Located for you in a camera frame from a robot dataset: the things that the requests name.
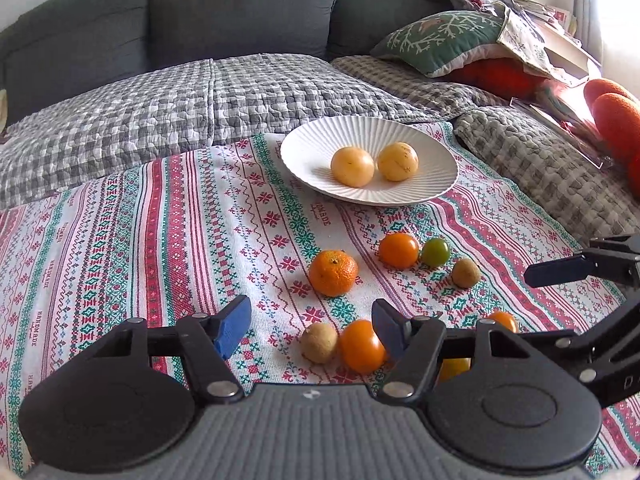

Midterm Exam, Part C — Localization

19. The orange tomato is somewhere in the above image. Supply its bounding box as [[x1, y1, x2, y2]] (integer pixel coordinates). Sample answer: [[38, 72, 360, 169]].
[[488, 311, 518, 334], [338, 320, 386, 375], [378, 232, 420, 270]]

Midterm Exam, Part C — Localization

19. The large yellow passion fruit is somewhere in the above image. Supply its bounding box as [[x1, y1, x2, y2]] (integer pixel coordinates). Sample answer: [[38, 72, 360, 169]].
[[331, 146, 375, 188]]

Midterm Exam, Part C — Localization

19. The grey checked quilt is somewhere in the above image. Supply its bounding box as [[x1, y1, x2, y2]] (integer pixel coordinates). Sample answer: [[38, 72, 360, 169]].
[[1, 54, 441, 209]]

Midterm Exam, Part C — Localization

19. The brown grey checked blanket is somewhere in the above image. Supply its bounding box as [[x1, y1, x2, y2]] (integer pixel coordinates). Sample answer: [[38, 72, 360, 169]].
[[332, 55, 639, 244]]

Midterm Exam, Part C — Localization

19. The red cushion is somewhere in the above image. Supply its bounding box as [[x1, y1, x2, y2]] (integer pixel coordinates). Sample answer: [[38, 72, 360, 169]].
[[444, 58, 546, 100]]

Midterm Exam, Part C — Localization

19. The floral paper bag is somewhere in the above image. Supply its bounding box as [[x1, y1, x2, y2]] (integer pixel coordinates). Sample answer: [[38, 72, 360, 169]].
[[450, 0, 578, 87]]

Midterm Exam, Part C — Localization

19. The clear plastic sleeve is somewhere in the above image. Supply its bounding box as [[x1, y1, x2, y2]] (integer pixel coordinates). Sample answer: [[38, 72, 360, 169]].
[[510, 98, 615, 169]]

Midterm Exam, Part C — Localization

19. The orange knobbly plush toy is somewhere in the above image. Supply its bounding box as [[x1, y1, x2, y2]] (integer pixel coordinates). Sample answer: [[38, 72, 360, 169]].
[[584, 78, 640, 198]]

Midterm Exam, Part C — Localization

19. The mandarin orange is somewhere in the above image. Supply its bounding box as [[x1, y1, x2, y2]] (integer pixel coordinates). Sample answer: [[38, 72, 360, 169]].
[[308, 250, 359, 298]]

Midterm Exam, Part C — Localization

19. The dark grey sofa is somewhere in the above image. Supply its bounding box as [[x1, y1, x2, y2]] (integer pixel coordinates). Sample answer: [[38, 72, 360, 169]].
[[1, 0, 450, 122]]

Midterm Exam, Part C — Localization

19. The green snowflake pillow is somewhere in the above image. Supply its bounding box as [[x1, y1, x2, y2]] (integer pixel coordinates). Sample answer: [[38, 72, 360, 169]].
[[370, 11, 509, 78]]

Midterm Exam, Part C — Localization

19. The yellow green tomato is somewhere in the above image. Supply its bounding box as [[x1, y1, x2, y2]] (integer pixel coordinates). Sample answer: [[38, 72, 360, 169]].
[[437, 358, 472, 384]]

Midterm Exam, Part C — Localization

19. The patterned red green tablecloth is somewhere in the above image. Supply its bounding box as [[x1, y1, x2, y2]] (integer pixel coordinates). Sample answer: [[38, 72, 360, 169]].
[[1, 124, 623, 474]]

